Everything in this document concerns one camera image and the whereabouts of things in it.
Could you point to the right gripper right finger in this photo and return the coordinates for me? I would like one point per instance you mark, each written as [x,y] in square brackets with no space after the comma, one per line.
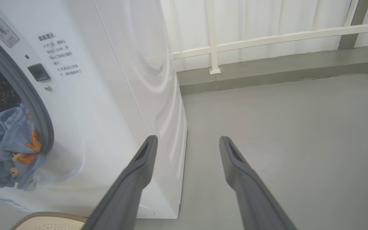
[251,195]

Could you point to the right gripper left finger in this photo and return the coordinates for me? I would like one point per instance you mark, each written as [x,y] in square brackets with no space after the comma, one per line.
[123,191]

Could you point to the blue patterned garment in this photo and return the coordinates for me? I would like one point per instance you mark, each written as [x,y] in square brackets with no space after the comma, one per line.
[8,143]

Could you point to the white front-load washing machine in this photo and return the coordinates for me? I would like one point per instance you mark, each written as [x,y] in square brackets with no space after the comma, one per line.
[107,95]

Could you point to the black door latch socket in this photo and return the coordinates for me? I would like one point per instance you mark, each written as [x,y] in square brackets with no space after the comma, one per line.
[38,72]

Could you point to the cream perforated laundry basket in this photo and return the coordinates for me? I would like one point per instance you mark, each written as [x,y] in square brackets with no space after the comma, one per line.
[49,222]

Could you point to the blue energy label sticker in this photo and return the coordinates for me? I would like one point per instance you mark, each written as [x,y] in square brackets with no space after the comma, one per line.
[14,206]

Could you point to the white metal railing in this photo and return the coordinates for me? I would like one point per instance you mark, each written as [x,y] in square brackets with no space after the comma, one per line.
[267,39]

